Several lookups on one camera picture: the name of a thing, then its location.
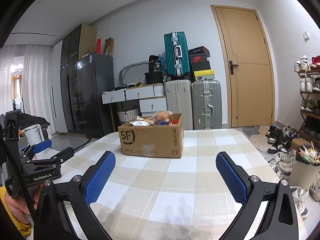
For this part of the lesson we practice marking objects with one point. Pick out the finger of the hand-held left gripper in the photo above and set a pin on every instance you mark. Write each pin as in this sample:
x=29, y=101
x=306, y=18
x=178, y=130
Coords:
x=42, y=146
x=62, y=155

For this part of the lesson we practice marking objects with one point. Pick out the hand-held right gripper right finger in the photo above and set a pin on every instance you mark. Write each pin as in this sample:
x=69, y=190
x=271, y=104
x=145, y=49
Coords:
x=231, y=177

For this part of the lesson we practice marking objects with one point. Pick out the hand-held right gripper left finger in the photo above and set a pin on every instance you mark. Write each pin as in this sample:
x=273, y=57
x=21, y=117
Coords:
x=100, y=177

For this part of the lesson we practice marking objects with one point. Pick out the brown cardboard box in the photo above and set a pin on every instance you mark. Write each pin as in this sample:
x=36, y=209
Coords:
x=150, y=140

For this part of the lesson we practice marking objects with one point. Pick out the pile of snack packets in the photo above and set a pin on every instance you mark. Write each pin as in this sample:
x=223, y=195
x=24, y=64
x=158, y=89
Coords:
x=162, y=116

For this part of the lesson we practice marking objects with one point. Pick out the person's left forearm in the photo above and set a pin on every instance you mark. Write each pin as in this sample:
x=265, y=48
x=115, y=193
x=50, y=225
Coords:
x=15, y=222

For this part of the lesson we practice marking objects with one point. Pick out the person's left hand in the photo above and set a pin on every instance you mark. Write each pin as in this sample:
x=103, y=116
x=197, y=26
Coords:
x=18, y=205

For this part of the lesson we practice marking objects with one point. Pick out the white plastic container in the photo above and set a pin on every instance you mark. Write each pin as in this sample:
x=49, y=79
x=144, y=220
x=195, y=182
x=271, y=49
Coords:
x=33, y=135

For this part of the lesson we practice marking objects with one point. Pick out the black white patterned rug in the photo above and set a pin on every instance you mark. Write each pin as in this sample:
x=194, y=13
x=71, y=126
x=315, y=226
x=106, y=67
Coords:
x=83, y=145

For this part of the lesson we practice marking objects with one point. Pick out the dark cloth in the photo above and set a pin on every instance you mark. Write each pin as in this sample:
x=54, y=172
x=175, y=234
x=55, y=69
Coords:
x=32, y=120

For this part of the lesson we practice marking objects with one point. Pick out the round door mat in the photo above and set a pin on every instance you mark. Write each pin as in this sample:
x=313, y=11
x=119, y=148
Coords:
x=261, y=142

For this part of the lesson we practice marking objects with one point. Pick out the grey floor cloth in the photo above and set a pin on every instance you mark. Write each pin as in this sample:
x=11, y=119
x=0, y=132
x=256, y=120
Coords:
x=251, y=130

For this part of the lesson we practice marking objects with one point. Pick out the scatter of assorted shoes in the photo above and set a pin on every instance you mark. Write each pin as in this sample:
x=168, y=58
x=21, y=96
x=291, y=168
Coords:
x=277, y=140

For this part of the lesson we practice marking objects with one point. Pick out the white curtain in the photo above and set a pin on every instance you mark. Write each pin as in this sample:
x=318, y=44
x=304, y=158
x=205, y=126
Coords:
x=32, y=85

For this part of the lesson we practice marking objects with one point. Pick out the woven laundry basket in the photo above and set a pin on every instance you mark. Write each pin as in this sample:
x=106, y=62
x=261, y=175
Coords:
x=126, y=116

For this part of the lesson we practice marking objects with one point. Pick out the dark glass cabinet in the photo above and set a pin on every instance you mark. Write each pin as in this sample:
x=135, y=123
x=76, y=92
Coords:
x=70, y=85

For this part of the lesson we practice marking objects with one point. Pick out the beige waste bin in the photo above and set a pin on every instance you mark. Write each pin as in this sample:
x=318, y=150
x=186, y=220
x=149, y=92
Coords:
x=300, y=175

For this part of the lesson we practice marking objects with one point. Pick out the dark grey fridge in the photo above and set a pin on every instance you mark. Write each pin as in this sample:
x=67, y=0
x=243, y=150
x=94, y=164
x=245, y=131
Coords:
x=92, y=92

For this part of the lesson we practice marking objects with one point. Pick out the small brown carton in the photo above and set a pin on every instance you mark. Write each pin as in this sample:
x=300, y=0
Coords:
x=298, y=144

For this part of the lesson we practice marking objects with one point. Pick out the silver suitcase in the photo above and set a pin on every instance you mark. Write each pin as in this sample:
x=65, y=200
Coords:
x=202, y=102

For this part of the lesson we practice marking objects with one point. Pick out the tan wooden door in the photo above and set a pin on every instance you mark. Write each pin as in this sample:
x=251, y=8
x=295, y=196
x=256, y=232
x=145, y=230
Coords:
x=250, y=92

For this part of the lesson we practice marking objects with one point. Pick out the white drawer desk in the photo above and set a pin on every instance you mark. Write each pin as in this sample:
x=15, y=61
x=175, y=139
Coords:
x=152, y=103

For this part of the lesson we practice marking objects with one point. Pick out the cream suitcase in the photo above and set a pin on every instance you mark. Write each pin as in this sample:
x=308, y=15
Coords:
x=177, y=102

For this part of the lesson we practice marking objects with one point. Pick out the wooden shoe rack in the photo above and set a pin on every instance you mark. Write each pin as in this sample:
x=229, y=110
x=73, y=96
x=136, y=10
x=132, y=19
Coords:
x=310, y=115

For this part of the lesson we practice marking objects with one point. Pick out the small white basket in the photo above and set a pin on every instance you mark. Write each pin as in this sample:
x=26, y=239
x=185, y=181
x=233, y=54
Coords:
x=142, y=80

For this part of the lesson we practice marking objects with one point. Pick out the yellow black shoe box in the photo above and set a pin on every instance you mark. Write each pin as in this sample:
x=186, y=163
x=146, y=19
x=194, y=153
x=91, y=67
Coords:
x=203, y=73

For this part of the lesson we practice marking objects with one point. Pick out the oval white-framed mirror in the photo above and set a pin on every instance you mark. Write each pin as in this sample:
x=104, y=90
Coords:
x=130, y=68

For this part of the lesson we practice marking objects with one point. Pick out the black storage bin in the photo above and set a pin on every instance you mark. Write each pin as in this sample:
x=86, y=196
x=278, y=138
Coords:
x=153, y=78

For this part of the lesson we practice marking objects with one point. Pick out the plain black shoe box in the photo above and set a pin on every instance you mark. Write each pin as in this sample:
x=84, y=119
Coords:
x=200, y=66

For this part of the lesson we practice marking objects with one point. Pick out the tall red box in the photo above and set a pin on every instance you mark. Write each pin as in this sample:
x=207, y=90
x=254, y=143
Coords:
x=99, y=45

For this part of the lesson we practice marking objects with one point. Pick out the folded brown cardboard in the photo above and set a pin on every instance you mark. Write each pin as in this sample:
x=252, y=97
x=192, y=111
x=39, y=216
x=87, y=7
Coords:
x=108, y=46

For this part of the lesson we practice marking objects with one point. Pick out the shoe rack with shoes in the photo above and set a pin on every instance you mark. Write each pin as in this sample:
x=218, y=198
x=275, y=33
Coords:
x=306, y=83

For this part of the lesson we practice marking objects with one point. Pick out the black printed paper bag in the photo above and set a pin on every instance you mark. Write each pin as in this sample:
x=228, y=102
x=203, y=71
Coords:
x=155, y=63

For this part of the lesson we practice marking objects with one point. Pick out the black shoe box red print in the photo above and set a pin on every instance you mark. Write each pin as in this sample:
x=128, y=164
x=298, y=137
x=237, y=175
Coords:
x=197, y=50

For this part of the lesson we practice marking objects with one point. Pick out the blue plastic bag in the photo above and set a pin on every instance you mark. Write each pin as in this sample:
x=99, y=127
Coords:
x=163, y=60

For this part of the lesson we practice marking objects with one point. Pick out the teal suitcase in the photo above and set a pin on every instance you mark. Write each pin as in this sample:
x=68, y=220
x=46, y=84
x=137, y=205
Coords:
x=172, y=52

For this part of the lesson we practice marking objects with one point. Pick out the white light switch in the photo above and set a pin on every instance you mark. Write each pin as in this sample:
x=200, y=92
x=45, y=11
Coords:
x=306, y=35

